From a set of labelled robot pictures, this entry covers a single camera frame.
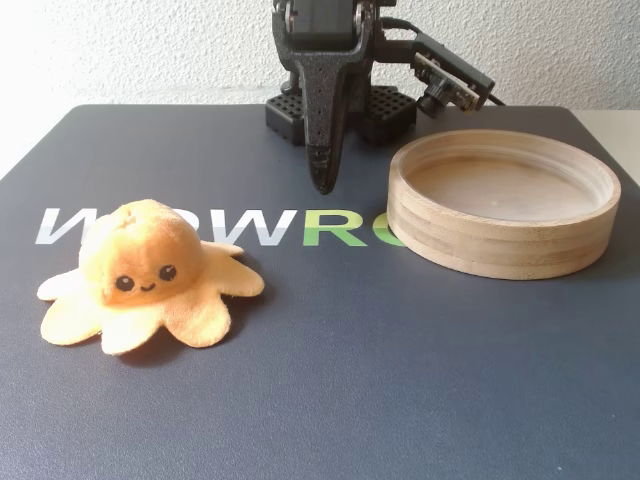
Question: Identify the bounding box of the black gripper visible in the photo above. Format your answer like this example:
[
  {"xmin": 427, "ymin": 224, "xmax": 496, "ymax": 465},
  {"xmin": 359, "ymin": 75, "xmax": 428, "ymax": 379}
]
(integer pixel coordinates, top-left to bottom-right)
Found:
[{"xmin": 272, "ymin": 0, "xmax": 376, "ymax": 196}]

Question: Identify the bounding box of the orange octopus plush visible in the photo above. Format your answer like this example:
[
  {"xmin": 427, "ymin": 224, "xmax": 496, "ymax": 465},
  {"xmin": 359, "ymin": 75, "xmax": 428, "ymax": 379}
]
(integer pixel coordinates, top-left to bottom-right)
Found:
[{"xmin": 36, "ymin": 198, "xmax": 266, "ymax": 356}]

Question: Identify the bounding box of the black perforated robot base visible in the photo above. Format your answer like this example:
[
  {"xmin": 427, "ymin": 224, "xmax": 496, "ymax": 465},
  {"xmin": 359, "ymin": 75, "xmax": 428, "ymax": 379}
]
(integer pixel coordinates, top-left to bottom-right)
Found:
[{"xmin": 264, "ymin": 84, "xmax": 419, "ymax": 147}]

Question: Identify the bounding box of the round wooden box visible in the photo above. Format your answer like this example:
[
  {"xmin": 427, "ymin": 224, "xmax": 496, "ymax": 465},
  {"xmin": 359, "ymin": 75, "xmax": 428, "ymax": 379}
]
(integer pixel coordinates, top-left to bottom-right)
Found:
[{"xmin": 386, "ymin": 128, "xmax": 623, "ymax": 281}]

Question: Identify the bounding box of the dark mat with logo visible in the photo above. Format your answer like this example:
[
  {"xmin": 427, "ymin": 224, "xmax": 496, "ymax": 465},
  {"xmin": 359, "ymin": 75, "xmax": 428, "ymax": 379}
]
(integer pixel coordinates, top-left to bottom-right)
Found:
[{"xmin": 0, "ymin": 103, "xmax": 640, "ymax": 480}]

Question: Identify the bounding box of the black camera module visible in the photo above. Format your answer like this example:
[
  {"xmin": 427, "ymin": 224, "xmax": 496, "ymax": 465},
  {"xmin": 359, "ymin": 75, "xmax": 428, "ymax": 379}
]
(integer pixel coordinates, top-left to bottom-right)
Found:
[{"xmin": 410, "ymin": 28, "xmax": 497, "ymax": 119}]

